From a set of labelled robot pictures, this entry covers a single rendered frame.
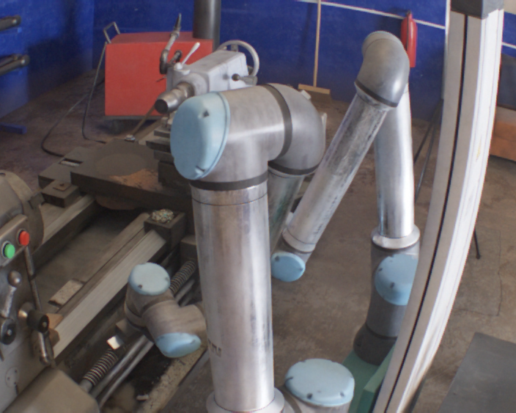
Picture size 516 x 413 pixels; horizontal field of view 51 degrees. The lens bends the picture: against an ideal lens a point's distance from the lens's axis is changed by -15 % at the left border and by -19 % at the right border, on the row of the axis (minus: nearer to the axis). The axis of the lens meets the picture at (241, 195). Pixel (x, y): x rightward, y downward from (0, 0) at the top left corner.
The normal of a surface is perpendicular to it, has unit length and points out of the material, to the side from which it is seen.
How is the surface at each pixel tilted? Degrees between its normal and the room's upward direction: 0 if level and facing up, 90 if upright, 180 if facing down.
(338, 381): 5
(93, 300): 36
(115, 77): 90
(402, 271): 5
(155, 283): 19
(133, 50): 90
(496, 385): 0
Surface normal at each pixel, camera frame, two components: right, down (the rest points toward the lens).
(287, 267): -0.18, 0.51
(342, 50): -0.37, 0.41
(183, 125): -0.84, 0.10
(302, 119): 0.68, 0.06
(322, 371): 0.11, -0.91
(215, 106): 0.23, -0.62
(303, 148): 0.54, 0.65
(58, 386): 0.52, -0.65
